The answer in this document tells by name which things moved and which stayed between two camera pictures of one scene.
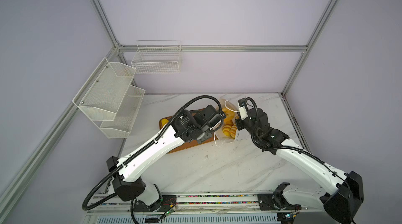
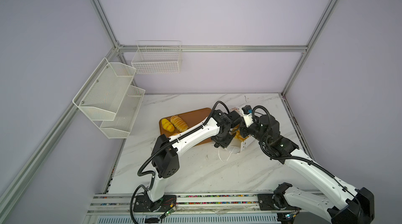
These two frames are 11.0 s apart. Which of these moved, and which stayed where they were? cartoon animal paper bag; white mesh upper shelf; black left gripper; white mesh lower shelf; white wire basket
Moved: cartoon animal paper bag; black left gripper
Stayed: white wire basket; white mesh lower shelf; white mesh upper shelf
